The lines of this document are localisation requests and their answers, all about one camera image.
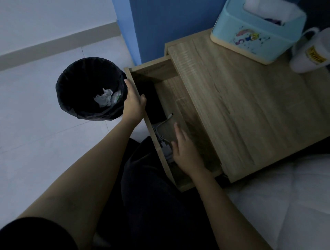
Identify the person's left hand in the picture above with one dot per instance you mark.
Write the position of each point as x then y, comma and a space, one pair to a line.
133, 104

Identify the person's right hand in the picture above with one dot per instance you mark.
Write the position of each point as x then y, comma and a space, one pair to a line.
187, 154

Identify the person's left thumb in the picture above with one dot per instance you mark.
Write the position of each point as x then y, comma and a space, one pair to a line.
143, 100

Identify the person's right thumb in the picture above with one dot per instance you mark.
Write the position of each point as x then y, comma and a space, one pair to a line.
174, 149

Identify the wooden drawer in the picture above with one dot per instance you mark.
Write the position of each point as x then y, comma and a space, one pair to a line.
190, 123

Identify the person's right forearm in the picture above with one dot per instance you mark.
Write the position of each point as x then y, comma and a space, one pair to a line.
229, 213

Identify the person's left forearm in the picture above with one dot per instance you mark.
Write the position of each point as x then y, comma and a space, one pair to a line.
85, 175

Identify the white charger adapter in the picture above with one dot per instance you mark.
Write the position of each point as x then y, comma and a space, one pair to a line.
166, 152

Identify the clear green wrapper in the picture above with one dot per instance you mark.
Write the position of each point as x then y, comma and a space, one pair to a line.
116, 97

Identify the crumpled white tissue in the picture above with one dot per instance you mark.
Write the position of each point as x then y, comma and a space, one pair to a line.
103, 99

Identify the person's black trousers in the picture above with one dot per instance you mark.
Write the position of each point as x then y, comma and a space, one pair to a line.
152, 206

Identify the black trash bin with bag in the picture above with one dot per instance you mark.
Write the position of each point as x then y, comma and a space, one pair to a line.
74, 85

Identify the wooden nightstand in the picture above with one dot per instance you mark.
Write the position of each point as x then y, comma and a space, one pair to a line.
247, 108

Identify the white quilted bedding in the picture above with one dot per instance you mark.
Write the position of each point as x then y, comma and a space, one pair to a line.
286, 206

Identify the light blue tissue box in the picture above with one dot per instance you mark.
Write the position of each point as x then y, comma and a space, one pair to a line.
255, 38

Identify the person's black sleeve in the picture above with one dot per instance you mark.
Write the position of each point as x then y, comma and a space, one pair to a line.
33, 235

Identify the white mug with yellow print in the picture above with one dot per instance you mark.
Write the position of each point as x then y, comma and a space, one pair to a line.
313, 54

